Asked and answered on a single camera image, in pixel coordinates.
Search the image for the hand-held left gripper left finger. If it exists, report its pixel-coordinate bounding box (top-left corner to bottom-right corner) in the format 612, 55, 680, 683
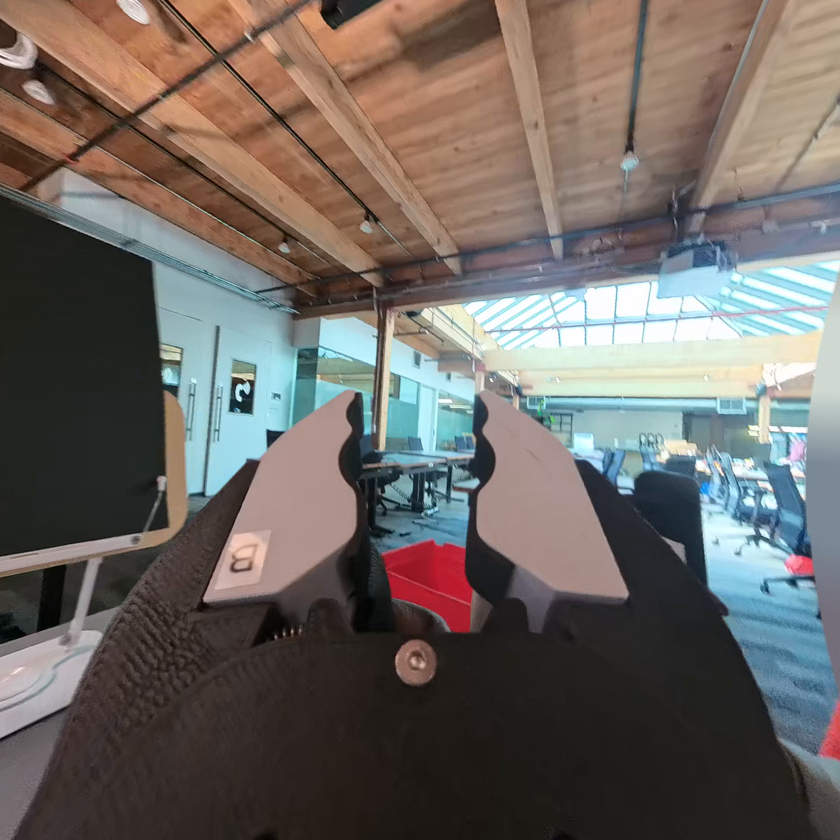
202, 390, 370, 632

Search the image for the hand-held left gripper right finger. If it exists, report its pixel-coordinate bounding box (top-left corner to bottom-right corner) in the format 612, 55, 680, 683
465, 390, 631, 634

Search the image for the red plastic bin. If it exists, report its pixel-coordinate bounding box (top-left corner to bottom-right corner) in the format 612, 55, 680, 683
381, 539, 475, 634

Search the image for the white door with window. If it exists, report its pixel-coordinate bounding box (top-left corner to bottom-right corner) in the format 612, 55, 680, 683
203, 323, 274, 497
159, 308, 219, 496

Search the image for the wooden book stand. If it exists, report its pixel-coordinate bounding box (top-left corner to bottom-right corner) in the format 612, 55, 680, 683
0, 389, 189, 739

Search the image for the wooden office desk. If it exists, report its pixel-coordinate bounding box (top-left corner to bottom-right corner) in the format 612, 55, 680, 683
361, 451, 475, 529

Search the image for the wooden pillar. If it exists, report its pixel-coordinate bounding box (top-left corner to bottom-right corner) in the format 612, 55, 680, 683
371, 307, 396, 454

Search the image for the black board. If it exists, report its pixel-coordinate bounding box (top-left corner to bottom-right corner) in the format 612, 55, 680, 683
0, 196, 169, 559

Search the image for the white ceiling projector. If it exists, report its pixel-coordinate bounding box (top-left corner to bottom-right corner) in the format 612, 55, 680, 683
656, 238, 740, 301

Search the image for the black ceiling pipe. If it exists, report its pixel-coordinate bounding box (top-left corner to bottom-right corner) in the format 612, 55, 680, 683
20, 0, 317, 193

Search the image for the white coiled cable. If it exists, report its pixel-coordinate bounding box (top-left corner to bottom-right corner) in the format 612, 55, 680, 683
0, 31, 38, 71

